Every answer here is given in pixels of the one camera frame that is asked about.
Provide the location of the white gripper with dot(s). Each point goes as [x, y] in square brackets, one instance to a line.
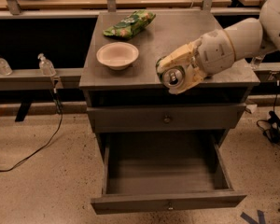
[214, 50]

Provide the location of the green soda can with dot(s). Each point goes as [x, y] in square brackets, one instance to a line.
[172, 77]

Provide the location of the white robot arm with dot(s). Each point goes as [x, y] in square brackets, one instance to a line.
[252, 37]

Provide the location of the closed grey top drawer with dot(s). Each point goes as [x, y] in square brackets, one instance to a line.
[150, 118]

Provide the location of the grey drawer cabinet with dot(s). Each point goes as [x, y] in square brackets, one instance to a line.
[138, 84]

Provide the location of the open grey middle drawer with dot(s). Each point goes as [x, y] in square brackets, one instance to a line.
[164, 171]

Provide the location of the green chip bag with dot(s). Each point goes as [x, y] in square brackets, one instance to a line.
[131, 25]

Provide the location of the clear water bottle right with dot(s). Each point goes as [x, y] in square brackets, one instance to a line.
[256, 61]

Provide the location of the white paper bowl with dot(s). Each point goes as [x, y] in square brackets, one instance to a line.
[117, 55]

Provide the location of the clear pump bottle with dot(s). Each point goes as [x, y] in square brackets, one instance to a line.
[46, 66]

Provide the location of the clear bottle far left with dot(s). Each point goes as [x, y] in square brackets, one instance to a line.
[5, 69]

